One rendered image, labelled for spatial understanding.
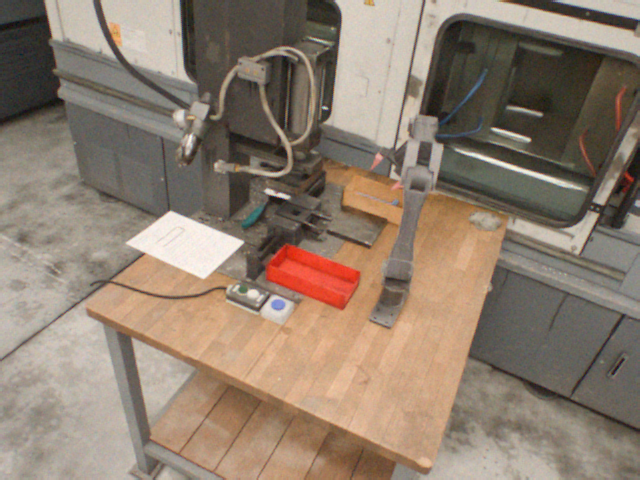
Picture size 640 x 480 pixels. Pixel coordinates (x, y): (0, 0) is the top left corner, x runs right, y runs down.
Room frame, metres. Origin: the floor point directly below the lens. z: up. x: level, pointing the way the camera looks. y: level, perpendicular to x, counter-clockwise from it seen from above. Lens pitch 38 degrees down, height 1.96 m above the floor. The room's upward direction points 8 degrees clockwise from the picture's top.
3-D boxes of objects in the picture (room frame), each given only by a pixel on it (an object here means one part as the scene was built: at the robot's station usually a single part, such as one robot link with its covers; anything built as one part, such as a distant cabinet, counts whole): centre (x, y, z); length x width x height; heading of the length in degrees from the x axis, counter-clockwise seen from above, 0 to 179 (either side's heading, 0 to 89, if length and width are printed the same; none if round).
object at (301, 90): (1.38, 0.12, 1.37); 0.11 x 0.09 x 0.30; 160
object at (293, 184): (1.40, 0.19, 1.22); 0.26 x 0.18 x 0.30; 70
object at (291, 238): (1.39, 0.12, 0.94); 0.20 x 0.10 x 0.07; 160
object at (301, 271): (1.14, 0.03, 0.93); 0.25 x 0.12 x 0.06; 70
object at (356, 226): (1.45, -0.09, 0.91); 0.17 x 0.16 x 0.02; 160
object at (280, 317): (1.00, 0.11, 0.90); 0.07 x 0.07 x 0.06; 70
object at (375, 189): (1.59, -0.17, 0.93); 0.25 x 0.13 x 0.08; 70
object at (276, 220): (1.39, 0.12, 0.98); 0.20 x 0.10 x 0.01; 160
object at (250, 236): (1.44, 0.19, 0.88); 0.65 x 0.50 x 0.03; 160
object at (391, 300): (1.10, -0.20, 0.94); 0.20 x 0.07 x 0.08; 160
